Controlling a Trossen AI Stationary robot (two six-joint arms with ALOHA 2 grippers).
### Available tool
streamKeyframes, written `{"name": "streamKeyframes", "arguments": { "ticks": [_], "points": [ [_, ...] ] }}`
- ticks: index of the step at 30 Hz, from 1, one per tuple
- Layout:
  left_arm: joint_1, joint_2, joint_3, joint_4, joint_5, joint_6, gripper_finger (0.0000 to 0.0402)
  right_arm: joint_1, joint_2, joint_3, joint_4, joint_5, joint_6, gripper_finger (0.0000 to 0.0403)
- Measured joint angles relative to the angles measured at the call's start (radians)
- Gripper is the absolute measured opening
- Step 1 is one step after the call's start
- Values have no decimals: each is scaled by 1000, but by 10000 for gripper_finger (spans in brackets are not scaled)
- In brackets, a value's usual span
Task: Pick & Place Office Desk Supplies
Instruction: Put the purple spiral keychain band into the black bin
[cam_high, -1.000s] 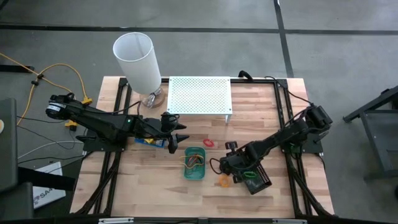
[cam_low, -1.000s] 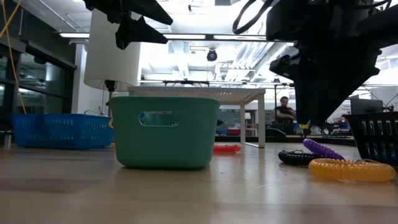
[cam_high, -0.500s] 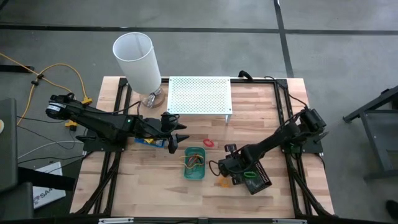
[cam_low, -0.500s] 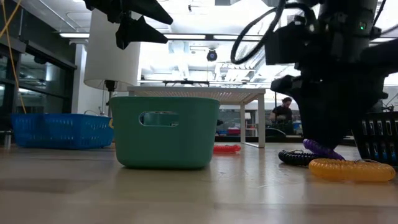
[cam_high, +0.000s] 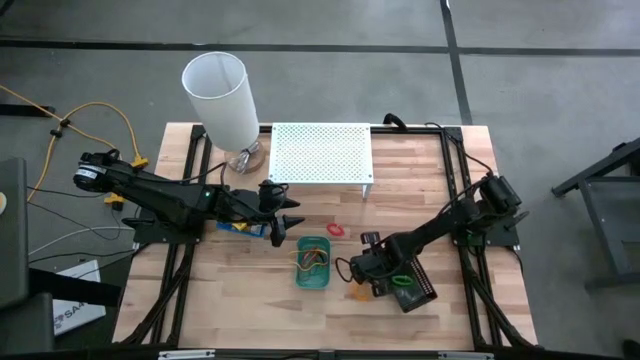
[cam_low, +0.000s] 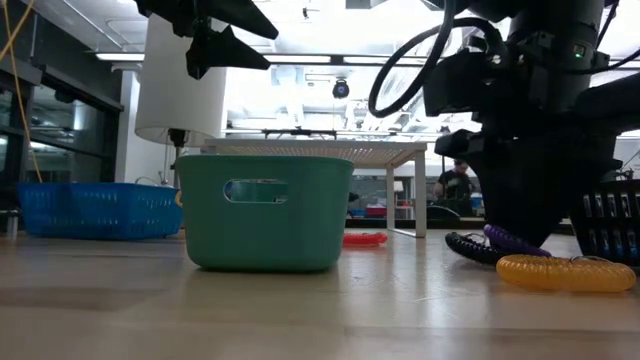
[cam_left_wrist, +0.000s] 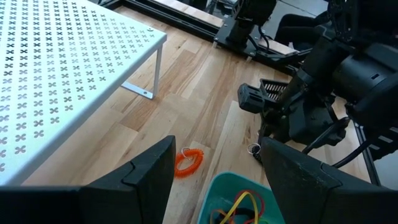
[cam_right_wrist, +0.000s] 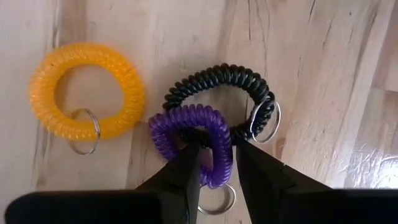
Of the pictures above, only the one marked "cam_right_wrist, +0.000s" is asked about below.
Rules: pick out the purple coil wristband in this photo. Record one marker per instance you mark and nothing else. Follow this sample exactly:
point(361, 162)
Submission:
point(220, 137)

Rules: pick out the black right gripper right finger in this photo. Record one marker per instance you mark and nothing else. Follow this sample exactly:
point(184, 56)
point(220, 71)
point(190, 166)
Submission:
point(264, 183)

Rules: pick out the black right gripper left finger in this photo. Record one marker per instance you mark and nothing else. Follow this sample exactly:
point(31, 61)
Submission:
point(180, 180)

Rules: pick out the yellow coil wristband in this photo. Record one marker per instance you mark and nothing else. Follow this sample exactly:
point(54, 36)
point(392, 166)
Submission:
point(43, 93)

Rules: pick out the black coil wristband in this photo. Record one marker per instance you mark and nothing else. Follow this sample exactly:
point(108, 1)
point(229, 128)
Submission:
point(224, 74)

